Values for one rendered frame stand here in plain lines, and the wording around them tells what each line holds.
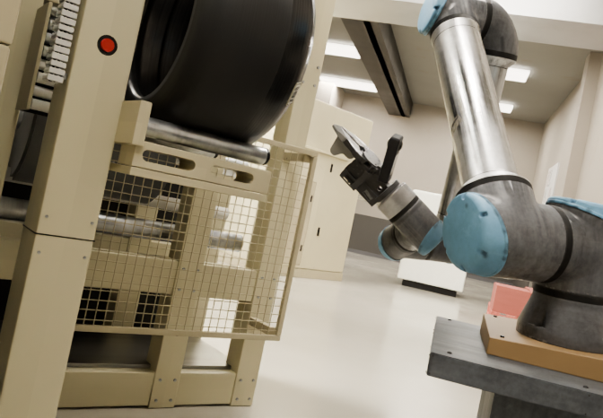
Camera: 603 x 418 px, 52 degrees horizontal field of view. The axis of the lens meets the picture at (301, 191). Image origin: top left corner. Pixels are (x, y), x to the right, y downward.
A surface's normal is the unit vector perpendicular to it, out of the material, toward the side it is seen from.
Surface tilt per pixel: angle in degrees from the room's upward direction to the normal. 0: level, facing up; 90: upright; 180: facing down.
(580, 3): 90
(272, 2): 80
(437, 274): 90
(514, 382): 90
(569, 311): 74
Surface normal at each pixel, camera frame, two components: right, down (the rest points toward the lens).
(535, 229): 0.30, -0.29
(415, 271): -0.23, -0.07
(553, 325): -0.57, -0.42
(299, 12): 0.60, -0.10
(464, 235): -0.95, -0.07
